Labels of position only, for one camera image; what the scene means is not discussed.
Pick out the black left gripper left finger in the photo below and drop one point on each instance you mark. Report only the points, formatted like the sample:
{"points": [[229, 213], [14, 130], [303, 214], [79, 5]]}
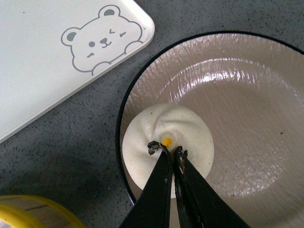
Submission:
{"points": [[152, 209]]}

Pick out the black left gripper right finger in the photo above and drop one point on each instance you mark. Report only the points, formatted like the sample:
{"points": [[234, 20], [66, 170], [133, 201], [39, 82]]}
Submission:
{"points": [[198, 205]]}

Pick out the white steamed bun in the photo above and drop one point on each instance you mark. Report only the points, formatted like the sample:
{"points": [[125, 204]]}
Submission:
{"points": [[171, 125]]}

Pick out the beige plate with black rim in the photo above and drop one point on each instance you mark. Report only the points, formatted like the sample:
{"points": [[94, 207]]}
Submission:
{"points": [[249, 90]]}

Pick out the white bear print tray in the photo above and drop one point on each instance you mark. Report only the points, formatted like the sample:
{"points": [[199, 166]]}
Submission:
{"points": [[50, 49]]}

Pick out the yellow rimmed bamboo steamer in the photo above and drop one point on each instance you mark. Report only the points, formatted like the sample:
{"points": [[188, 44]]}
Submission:
{"points": [[29, 211]]}

